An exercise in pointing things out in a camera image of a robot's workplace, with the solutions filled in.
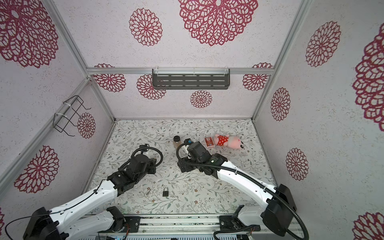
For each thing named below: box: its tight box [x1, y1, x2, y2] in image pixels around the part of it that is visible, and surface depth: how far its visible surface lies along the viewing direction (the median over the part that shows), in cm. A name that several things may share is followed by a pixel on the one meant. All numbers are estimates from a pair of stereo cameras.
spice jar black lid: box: [173, 135, 182, 150], surface depth 99 cm
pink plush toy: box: [214, 134, 244, 149], surface depth 102 cm
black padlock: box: [162, 187, 169, 197], surface depth 85 cm
